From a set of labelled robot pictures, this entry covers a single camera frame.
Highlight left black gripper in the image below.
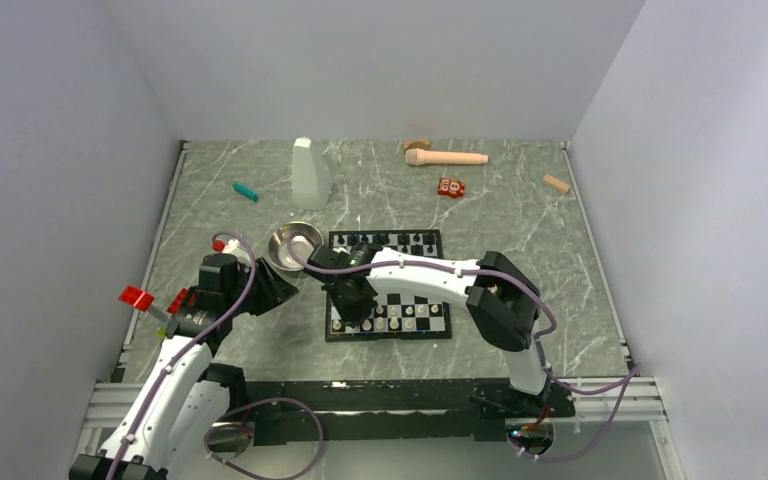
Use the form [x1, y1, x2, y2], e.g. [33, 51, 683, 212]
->
[225, 256, 298, 317]

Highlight black and white chessboard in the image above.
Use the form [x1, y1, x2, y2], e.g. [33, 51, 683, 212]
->
[325, 229, 452, 342]

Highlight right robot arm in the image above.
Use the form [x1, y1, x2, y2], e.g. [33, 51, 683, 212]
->
[298, 243, 550, 415]

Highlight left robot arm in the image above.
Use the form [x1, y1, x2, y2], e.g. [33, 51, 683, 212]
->
[68, 234, 298, 479]

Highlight red and blue lego bricks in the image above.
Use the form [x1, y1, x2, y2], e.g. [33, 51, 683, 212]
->
[166, 288, 189, 315]

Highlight empty steel bowl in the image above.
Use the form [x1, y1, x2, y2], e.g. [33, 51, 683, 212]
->
[266, 221, 324, 274]

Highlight teal plastic block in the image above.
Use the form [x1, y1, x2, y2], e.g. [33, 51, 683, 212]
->
[232, 182, 259, 202]

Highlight red lego brick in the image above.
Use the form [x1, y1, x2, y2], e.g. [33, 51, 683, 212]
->
[118, 285, 155, 312]

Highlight grey plastic bottle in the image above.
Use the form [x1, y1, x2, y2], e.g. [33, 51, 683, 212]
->
[291, 137, 333, 211]

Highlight red owl toy block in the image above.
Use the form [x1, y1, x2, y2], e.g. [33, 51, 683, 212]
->
[437, 177, 465, 198]

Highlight beige toy microphone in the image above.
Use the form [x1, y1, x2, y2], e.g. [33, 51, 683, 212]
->
[405, 148, 489, 166]

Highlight round wooden disc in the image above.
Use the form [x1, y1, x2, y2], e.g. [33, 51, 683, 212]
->
[402, 139, 431, 151]

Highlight small wooden block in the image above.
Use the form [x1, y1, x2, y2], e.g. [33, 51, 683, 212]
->
[543, 174, 571, 194]

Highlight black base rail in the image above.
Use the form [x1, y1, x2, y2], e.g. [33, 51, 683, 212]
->
[220, 378, 576, 446]

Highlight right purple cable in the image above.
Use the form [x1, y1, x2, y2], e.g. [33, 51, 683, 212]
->
[285, 231, 642, 465]

